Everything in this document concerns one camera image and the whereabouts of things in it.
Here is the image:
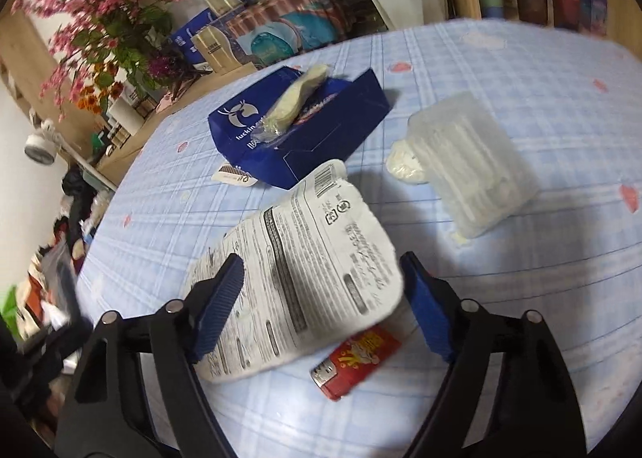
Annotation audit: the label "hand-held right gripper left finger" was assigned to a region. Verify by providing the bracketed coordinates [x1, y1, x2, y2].
[54, 253, 246, 458]

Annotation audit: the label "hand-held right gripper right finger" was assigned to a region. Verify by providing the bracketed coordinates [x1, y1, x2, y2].
[400, 251, 587, 458]

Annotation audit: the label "white printed plastic package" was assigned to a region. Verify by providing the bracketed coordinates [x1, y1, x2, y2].
[182, 159, 406, 385]

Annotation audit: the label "white printed card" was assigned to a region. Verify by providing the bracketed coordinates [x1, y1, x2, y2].
[212, 163, 258, 186]

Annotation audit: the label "red snack packet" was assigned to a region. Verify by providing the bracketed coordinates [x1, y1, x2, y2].
[310, 324, 403, 402]

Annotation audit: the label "pile of clothes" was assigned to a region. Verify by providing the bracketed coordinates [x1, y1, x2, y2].
[14, 168, 102, 338]

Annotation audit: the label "white crumpled tissue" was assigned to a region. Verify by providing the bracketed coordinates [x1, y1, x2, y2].
[385, 138, 433, 186]

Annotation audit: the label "clear plastic container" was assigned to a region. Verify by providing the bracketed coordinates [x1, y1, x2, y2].
[406, 91, 541, 239]

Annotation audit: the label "blue paper bag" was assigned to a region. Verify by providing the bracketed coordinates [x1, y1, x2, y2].
[207, 65, 393, 189]

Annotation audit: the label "small white vase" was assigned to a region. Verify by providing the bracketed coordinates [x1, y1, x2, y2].
[107, 98, 147, 138]

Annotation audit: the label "clear wrapped yellow snack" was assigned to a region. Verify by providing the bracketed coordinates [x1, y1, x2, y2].
[257, 63, 333, 146]

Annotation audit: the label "white desk fan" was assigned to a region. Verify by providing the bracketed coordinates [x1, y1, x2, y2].
[23, 118, 120, 189]

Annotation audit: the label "orange artificial flowers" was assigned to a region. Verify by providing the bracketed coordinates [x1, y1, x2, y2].
[74, 63, 127, 114]

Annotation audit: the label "pink teal gift box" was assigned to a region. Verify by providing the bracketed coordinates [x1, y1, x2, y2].
[225, 0, 353, 71]

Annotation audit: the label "pink artificial blossom branches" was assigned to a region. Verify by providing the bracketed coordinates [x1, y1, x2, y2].
[11, 0, 195, 124]

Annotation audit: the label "small blue box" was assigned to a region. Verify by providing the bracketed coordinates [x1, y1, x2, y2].
[579, 0, 609, 36]

